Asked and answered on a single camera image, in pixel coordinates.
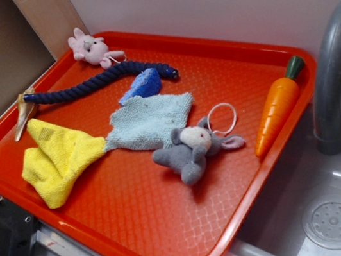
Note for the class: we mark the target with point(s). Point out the light blue cloth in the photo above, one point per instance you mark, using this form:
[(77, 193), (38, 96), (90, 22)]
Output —
[(146, 123)]

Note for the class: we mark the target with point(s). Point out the yellow cloth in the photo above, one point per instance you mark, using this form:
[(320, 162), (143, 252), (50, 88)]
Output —
[(61, 156)]

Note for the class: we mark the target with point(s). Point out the grey plush bunny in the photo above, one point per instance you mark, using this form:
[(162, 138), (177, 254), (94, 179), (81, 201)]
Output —
[(191, 146)]

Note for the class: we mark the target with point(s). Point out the red plastic tray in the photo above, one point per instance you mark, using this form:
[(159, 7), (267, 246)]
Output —
[(126, 205)]

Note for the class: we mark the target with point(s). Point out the blue sponge piece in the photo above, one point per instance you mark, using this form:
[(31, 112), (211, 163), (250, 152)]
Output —
[(146, 84)]

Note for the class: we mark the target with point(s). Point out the pink plush bunny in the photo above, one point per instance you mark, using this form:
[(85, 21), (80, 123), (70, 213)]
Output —
[(93, 50)]

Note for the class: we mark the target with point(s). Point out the orange toy carrot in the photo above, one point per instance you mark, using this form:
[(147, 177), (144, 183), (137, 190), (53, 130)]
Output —
[(280, 101)]

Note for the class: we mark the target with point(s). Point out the grey toy sink basin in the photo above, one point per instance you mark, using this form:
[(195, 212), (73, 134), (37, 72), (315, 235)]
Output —
[(298, 211)]

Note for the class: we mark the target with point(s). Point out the wooden board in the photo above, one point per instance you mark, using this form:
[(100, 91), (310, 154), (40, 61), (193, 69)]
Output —
[(53, 22)]

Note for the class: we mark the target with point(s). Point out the grey toy faucet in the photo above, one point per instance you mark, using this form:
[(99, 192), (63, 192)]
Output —
[(327, 95)]

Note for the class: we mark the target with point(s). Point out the navy blue rope toy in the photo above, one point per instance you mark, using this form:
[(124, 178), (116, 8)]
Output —
[(28, 101)]

